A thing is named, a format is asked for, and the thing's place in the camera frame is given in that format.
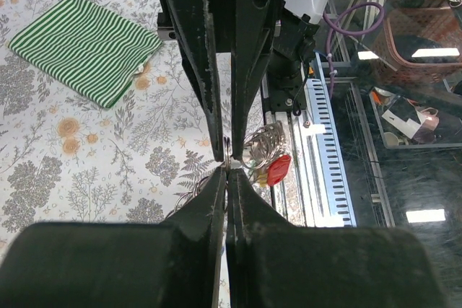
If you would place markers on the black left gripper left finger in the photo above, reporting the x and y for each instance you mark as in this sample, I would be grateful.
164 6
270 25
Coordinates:
175 263

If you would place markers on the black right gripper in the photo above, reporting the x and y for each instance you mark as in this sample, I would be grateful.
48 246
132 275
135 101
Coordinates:
203 27

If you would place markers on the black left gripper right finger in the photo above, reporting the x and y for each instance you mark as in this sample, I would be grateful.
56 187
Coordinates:
273 263

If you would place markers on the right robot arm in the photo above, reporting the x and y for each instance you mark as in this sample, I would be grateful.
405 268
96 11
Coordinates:
293 36

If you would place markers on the green striped cloth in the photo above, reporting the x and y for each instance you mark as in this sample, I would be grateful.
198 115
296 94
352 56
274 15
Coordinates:
87 47

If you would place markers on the floral table mat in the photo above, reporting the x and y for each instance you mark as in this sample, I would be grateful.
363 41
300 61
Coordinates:
66 159

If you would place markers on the brown woven basket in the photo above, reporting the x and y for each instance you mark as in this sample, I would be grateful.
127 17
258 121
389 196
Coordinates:
417 46

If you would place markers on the yellow key tag on ring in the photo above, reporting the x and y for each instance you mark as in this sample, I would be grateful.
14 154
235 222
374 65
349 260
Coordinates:
262 180

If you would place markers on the red key tag on ring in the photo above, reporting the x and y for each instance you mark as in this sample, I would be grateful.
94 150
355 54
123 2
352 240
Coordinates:
278 170

